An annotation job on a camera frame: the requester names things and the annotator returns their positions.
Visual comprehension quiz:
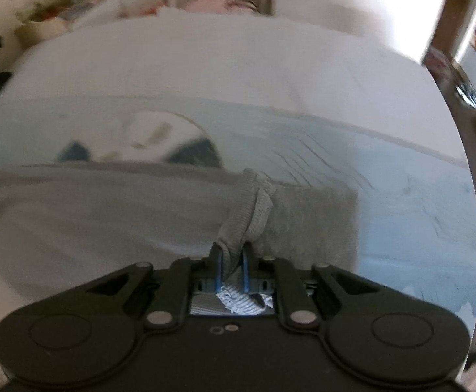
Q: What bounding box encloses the blue landscape table mat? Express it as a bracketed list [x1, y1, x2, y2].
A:
[0, 96, 476, 316]

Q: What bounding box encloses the pink garment on chair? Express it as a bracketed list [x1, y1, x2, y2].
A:
[184, 0, 259, 14]

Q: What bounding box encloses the grey knit garment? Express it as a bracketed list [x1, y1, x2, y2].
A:
[0, 163, 359, 315]

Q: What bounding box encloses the wooden white sideboard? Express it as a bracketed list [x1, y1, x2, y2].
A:
[15, 0, 166, 49]

